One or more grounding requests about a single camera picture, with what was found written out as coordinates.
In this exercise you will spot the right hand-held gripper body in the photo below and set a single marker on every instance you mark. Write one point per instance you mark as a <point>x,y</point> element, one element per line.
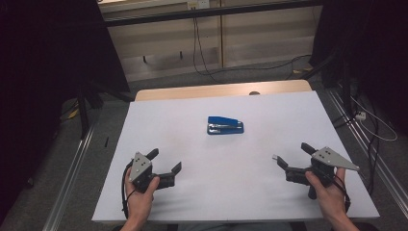
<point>322,162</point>

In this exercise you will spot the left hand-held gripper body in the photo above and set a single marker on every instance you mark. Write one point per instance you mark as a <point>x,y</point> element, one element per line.
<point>140,166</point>

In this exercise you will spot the blue stapler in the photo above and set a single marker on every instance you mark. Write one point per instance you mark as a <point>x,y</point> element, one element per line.
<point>224,125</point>

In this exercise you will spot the person's left hand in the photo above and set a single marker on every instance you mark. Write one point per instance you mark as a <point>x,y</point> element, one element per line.
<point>138,202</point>

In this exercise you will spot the person's right hand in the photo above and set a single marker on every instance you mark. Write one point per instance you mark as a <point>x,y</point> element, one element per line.
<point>332,200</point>

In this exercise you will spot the small black floor object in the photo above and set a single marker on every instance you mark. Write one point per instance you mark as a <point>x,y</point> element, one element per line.
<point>106,142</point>

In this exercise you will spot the white power adapter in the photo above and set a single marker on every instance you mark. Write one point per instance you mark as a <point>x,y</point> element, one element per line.
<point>361,115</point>

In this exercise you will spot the black metal stand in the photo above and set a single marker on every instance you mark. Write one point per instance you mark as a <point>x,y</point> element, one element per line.
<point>84,109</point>
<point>344,86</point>

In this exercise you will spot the brown round table grommet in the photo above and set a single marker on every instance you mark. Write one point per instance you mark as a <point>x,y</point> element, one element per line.
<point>254,93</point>

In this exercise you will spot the yellow floor tape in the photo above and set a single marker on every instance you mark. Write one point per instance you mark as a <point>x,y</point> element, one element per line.
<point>73,113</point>
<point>303,69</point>

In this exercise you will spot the light wooden table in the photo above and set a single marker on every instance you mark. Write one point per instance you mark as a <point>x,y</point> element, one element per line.
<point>208,91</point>

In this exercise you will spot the beige wooden cabinet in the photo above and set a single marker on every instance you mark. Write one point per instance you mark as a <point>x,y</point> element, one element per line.
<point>256,41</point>

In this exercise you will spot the black curtain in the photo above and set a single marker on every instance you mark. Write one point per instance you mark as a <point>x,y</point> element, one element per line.
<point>38,80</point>
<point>378,48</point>

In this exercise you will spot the black horizontal bar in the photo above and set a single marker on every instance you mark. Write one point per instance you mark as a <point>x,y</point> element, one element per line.
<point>208,12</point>

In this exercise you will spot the aluminium floor rail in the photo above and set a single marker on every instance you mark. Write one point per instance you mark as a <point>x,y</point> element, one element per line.
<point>365,141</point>
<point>69,183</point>

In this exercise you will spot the white wall socket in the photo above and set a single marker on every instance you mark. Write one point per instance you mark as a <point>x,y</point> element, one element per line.
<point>198,4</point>

